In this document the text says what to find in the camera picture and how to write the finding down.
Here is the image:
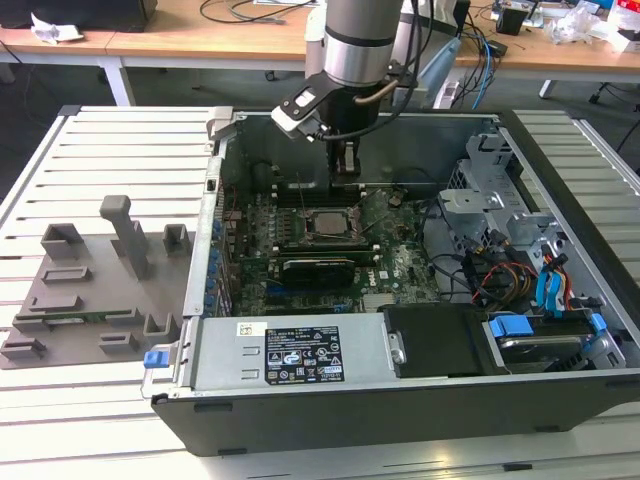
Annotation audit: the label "grey power supply unit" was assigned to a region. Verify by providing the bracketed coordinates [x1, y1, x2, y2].
[169, 312, 406, 396]

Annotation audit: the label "black label sticker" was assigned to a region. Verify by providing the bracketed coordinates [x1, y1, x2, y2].
[263, 325, 345, 386]

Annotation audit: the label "black computer box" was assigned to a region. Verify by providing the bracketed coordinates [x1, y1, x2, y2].
[0, 0, 159, 32]

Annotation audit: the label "CPU socket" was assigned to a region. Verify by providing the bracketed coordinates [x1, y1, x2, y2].
[298, 207, 361, 244]

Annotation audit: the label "silver CPU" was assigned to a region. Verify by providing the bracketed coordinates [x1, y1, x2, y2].
[308, 209, 352, 237]

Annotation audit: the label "black PC case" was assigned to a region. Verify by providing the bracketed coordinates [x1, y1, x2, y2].
[141, 107, 640, 457]

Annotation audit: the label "grey parts rack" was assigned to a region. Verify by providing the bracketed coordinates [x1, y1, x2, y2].
[0, 194, 197, 371]

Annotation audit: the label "metal socket cover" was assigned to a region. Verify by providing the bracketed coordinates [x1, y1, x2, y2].
[352, 191, 391, 234]

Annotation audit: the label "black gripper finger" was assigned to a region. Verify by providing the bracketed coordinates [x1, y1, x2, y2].
[328, 139, 362, 190]

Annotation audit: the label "crumpled white paper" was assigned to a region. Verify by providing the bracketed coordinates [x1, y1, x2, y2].
[30, 12, 86, 46]

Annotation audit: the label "metal drive cage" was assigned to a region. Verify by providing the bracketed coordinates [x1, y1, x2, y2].
[437, 132, 571, 261]

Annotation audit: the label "coloured power wire bundle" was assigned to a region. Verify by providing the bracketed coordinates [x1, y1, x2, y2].
[462, 244, 539, 306]

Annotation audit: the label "clear plastic bags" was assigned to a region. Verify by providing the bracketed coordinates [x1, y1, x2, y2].
[547, 2, 621, 46]

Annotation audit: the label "small black box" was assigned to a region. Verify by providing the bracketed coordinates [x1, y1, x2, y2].
[495, 7, 526, 36]

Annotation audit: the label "red white carton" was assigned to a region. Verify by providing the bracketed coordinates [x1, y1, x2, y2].
[613, 0, 640, 51]

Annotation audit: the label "white power strip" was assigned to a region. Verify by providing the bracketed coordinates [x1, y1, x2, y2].
[433, 79, 461, 110]

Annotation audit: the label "blue data cable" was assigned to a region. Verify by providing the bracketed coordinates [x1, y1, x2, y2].
[536, 253, 570, 322]

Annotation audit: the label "wooden desk white frame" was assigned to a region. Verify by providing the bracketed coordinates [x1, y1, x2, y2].
[452, 0, 640, 101]
[0, 0, 326, 107]

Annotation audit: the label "black graphics card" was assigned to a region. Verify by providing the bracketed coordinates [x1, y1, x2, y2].
[269, 255, 357, 290]

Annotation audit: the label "hard disk in blue carrier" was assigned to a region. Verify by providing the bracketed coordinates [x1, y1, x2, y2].
[482, 312, 609, 374]

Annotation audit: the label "black RAM slot bank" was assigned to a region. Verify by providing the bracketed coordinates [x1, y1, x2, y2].
[272, 238, 382, 265]
[272, 180, 369, 209]

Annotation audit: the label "green motherboard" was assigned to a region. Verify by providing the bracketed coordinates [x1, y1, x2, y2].
[219, 182, 451, 317]

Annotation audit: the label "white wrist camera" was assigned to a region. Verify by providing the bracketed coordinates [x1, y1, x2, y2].
[271, 84, 324, 142]

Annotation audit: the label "green RAM stick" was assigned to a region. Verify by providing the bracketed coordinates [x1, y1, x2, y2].
[44, 311, 110, 324]

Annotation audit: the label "grey case latch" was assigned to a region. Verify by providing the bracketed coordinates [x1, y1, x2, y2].
[206, 106, 236, 142]

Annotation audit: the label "silver chipset heatsink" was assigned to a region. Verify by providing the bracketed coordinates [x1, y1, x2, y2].
[363, 294, 394, 314]

